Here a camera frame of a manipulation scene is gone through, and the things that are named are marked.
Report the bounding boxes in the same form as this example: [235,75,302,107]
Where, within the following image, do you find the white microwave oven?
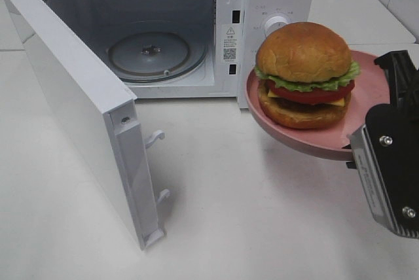
[42,0,312,109]

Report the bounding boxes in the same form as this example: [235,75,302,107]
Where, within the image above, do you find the glass microwave turntable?
[107,31,207,83]

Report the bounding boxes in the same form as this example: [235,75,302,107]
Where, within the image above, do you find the white upper microwave knob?
[262,14,289,37]

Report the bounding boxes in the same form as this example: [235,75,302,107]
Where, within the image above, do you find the burger with lettuce and tomato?
[254,22,361,130]

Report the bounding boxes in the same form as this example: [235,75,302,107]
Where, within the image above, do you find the white microwave door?
[5,0,169,249]

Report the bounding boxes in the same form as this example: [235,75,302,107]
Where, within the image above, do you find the pink round plate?
[245,50,390,161]

